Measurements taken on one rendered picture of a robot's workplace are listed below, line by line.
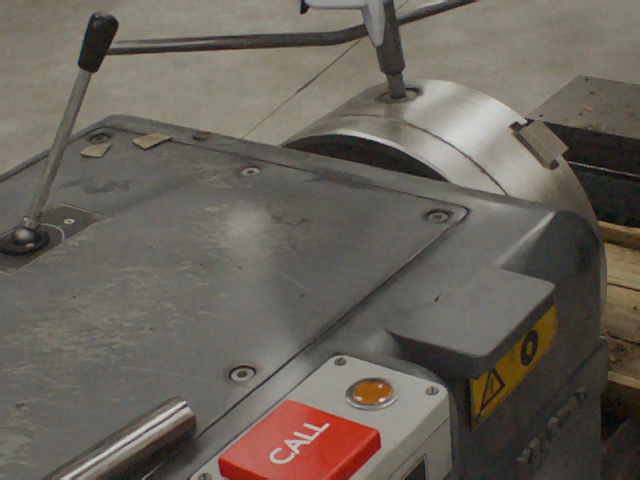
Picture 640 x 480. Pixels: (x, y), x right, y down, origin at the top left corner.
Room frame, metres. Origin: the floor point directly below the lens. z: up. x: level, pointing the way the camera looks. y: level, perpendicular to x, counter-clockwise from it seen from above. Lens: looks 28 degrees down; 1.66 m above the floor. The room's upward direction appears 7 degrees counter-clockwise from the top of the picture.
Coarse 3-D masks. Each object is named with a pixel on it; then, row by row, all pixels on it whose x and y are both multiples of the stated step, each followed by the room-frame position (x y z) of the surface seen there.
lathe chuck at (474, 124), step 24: (360, 96) 1.07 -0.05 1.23; (432, 96) 1.02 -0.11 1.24; (456, 96) 1.02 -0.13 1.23; (480, 96) 1.02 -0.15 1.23; (408, 120) 0.98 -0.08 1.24; (432, 120) 0.98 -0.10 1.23; (456, 120) 0.98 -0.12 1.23; (480, 120) 0.99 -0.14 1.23; (504, 120) 1.00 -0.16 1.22; (456, 144) 0.95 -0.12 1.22; (480, 144) 0.96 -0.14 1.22; (504, 144) 0.97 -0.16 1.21; (480, 168) 0.93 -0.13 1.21; (504, 168) 0.94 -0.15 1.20; (528, 168) 0.95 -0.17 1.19; (504, 192) 0.92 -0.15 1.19; (528, 192) 0.93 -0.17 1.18; (552, 192) 0.95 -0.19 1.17; (576, 192) 0.96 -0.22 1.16; (600, 240) 0.96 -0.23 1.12; (600, 264) 0.95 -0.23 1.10
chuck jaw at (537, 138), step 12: (516, 132) 1.00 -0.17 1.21; (528, 132) 1.00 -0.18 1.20; (540, 132) 1.03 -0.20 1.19; (552, 132) 1.04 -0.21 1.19; (528, 144) 0.99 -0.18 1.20; (540, 144) 0.99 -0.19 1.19; (552, 144) 1.02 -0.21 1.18; (564, 144) 1.03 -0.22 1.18; (540, 156) 0.98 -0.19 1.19; (552, 156) 0.99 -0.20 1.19; (552, 168) 0.98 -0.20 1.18
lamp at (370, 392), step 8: (368, 384) 0.59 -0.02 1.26; (376, 384) 0.58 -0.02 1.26; (384, 384) 0.58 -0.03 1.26; (360, 392) 0.58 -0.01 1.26; (368, 392) 0.58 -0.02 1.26; (376, 392) 0.58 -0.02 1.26; (384, 392) 0.58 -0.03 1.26; (360, 400) 0.57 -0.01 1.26; (368, 400) 0.57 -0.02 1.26; (376, 400) 0.57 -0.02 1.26; (384, 400) 0.57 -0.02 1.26
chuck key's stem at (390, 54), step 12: (384, 0) 1.03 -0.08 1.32; (384, 12) 1.03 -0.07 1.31; (396, 24) 1.03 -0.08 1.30; (384, 36) 1.03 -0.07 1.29; (396, 36) 1.03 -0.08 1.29; (384, 48) 1.03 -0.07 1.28; (396, 48) 1.03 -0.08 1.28; (384, 60) 1.03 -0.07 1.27; (396, 60) 1.03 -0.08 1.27; (384, 72) 1.03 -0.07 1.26; (396, 72) 1.03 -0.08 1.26; (396, 84) 1.03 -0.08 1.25; (396, 96) 1.03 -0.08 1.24
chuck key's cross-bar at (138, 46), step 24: (432, 0) 1.06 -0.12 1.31; (456, 0) 1.06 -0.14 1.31; (480, 0) 1.07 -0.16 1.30; (360, 24) 1.03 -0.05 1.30; (120, 48) 0.96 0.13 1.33; (144, 48) 0.96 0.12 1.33; (168, 48) 0.97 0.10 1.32; (192, 48) 0.98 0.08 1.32; (216, 48) 0.98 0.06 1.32; (240, 48) 0.99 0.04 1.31; (264, 48) 1.00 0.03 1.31
